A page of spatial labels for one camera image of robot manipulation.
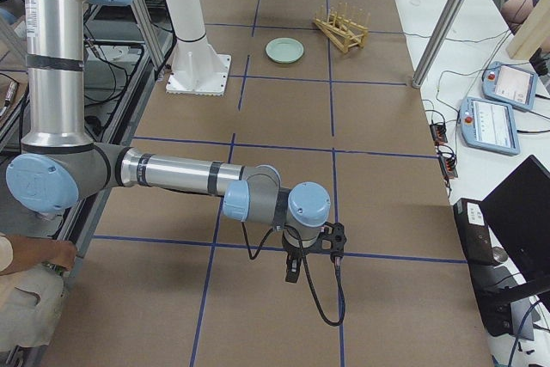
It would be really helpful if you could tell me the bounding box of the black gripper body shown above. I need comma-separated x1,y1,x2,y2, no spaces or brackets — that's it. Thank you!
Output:
282,233,321,265

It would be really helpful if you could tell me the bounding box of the pale green plate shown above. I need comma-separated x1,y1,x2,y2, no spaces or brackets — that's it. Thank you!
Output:
265,37,304,64

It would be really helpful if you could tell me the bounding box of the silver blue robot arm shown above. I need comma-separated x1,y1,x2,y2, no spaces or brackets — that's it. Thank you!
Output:
6,0,338,282

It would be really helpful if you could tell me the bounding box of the person forearm at left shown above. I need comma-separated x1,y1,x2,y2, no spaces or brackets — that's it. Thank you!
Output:
1,235,45,275

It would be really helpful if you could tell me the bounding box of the person hand at left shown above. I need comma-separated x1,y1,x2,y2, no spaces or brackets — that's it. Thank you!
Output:
39,239,78,271

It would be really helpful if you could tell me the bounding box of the near orange black connector box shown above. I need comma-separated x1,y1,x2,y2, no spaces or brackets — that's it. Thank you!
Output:
437,144,458,179

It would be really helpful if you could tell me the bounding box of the orange black connector box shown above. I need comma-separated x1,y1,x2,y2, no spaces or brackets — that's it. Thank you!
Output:
437,144,458,179
429,110,448,144

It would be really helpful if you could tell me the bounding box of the black box device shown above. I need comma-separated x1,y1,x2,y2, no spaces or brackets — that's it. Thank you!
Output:
453,199,493,266

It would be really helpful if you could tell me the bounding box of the far orange black connector box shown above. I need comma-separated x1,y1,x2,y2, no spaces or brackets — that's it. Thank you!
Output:
429,110,448,144

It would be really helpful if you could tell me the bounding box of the black laptop computer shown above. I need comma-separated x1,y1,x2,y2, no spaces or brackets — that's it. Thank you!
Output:
472,155,549,340

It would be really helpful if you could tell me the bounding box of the wooden dish rack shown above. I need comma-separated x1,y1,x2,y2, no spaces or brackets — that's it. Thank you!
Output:
313,2,370,53

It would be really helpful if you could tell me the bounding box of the near teach pendant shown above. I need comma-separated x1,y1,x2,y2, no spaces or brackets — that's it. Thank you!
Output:
459,97,521,156

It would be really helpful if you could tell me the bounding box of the teach pendant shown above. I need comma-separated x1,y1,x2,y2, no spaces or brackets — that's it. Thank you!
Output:
459,97,521,156
482,61,538,112

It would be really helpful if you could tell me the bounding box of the far teach pendant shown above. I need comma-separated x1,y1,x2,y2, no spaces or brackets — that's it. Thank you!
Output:
482,61,538,112

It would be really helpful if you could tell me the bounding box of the wooden beam at right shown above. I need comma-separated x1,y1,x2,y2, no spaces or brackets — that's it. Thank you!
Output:
501,0,549,59

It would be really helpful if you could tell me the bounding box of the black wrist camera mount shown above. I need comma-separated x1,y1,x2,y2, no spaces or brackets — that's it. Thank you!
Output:
319,222,347,263

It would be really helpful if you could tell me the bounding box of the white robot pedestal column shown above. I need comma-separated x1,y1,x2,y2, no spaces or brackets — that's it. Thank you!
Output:
165,0,231,96

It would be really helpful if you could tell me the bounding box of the aluminium frame post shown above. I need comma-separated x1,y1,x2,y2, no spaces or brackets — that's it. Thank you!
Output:
412,0,464,89

